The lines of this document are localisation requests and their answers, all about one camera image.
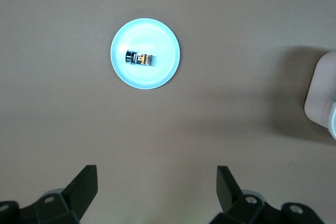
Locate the white lidded storage box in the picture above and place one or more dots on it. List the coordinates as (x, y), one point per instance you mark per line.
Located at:
(320, 90)

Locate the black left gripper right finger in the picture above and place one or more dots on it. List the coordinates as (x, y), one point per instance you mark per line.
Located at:
(228, 195)

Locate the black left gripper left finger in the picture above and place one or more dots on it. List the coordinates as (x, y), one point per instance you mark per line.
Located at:
(78, 190)

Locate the orange and black switch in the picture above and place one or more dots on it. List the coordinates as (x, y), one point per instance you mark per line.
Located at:
(139, 58)

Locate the light blue round plate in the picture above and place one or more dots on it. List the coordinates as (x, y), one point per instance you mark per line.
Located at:
(147, 77)

